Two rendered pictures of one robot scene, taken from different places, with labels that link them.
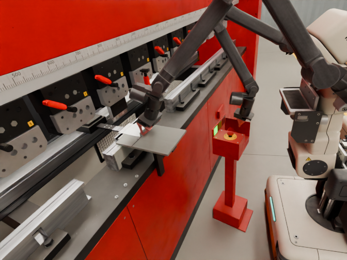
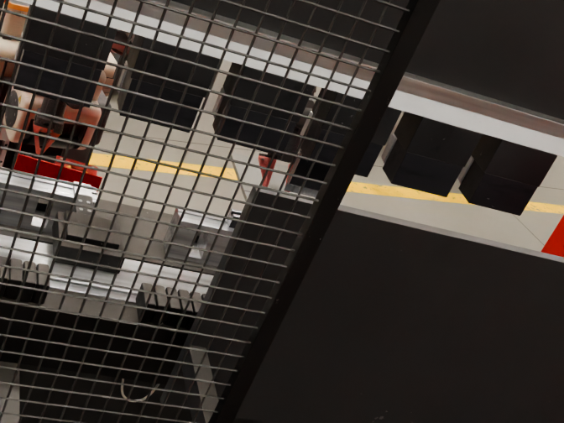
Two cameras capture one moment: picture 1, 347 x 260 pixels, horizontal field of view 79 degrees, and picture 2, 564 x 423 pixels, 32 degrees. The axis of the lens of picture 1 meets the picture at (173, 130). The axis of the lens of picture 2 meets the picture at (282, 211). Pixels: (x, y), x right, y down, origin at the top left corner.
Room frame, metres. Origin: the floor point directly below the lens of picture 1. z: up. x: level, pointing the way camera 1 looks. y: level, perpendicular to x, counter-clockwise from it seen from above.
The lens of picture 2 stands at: (2.46, 1.24, 1.97)
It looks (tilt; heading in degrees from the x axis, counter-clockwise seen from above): 27 degrees down; 213
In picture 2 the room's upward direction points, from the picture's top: 25 degrees clockwise
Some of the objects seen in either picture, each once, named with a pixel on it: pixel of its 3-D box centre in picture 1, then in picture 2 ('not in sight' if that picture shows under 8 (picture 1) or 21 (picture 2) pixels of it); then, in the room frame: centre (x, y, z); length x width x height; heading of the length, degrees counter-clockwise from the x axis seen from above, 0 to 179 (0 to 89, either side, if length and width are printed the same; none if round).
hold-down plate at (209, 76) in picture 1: (207, 78); not in sight; (1.69, -0.35, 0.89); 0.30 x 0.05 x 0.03; 148
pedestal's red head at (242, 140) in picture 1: (231, 135); (53, 180); (1.04, -0.34, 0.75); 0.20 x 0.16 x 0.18; 142
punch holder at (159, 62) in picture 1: (156, 53); (165, 77); (1.18, 0.03, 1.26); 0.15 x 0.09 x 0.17; 148
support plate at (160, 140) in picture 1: (151, 136); (275, 190); (0.79, 0.10, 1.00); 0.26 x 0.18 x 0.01; 58
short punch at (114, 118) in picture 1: (117, 107); (313, 176); (0.86, 0.23, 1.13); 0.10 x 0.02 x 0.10; 148
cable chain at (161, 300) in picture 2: not in sight; (241, 319); (1.25, 0.46, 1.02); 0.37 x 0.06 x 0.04; 148
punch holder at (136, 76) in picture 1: (134, 65); (260, 102); (1.01, 0.13, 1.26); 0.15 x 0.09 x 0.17; 148
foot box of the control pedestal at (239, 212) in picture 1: (233, 210); not in sight; (1.02, -0.36, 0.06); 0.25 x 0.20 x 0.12; 52
